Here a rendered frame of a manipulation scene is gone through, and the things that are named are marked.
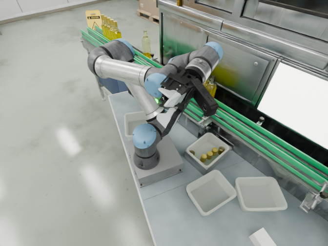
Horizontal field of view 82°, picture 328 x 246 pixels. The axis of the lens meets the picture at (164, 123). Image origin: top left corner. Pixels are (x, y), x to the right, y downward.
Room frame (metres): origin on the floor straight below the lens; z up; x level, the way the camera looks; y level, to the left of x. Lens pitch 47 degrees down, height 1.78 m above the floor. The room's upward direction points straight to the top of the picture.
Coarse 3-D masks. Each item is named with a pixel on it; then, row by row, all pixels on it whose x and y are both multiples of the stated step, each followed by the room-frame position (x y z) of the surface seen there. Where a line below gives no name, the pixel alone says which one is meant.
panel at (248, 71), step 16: (208, 32) 1.18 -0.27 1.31; (224, 48) 1.09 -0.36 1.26; (240, 48) 1.01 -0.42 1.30; (256, 48) 0.96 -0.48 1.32; (224, 64) 1.07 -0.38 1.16; (240, 64) 1.00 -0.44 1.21; (256, 64) 0.93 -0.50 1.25; (272, 64) 0.86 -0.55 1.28; (288, 64) 0.81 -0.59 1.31; (224, 80) 1.05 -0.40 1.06; (240, 80) 0.97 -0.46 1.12; (256, 80) 0.90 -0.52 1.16; (240, 96) 0.95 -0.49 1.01; (256, 96) 0.87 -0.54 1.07; (288, 128) 0.70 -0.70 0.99; (320, 144) 0.58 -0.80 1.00
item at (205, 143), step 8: (208, 136) 0.78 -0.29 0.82; (192, 144) 0.69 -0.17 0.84; (200, 144) 0.73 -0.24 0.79; (208, 144) 0.74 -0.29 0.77; (216, 144) 0.73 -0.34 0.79; (224, 144) 0.69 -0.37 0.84; (200, 152) 0.68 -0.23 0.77; (224, 152) 0.63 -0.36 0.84; (208, 160) 0.62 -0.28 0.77; (216, 160) 0.58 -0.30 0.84
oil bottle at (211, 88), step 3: (207, 84) 0.97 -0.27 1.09; (210, 84) 0.96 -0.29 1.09; (213, 84) 0.96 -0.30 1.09; (207, 87) 0.96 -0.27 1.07; (210, 87) 0.95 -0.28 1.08; (213, 87) 0.95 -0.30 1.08; (216, 87) 0.97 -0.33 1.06; (207, 90) 0.95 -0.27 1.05; (210, 90) 0.94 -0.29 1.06; (213, 90) 0.95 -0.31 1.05; (210, 93) 0.94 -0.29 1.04; (213, 93) 0.96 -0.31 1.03; (213, 96) 0.96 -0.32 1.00
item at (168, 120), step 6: (174, 108) 0.41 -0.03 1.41; (162, 114) 0.40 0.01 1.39; (168, 114) 0.40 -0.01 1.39; (174, 114) 0.38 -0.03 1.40; (180, 114) 0.40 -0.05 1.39; (162, 120) 0.39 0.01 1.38; (168, 120) 0.38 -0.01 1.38; (174, 120) 0.37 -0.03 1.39; (168, 126) 0.36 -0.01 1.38; (168, 132) 0.35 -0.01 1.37
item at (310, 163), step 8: (136, 56) 1.66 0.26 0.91; (144, 56) 1.55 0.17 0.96; (152, 64) 1.48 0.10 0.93; (224, 104) 0.92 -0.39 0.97; (224, 112) 0.90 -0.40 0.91; (232, 112) 0.86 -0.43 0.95; (240, 120) 0.82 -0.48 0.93; (248, 120) 0.78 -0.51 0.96; (248, 128) 0.76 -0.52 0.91; (256, 128) 0.73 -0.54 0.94; (264, 136) 0.69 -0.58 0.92; (272, 136) 0.66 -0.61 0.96; (272, 144) 0.65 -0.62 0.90; (280, 144) 0.62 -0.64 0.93; (288, 144) 0.60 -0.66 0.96; (288, 152) 0.58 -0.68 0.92; (296, 152) 0.56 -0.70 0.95; (296, 160) 0.54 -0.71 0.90; (304, 160) 0.53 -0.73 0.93; (312, 160) 0.51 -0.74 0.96; (312, 168) 0.49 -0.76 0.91; (320, 168) 0.47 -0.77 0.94
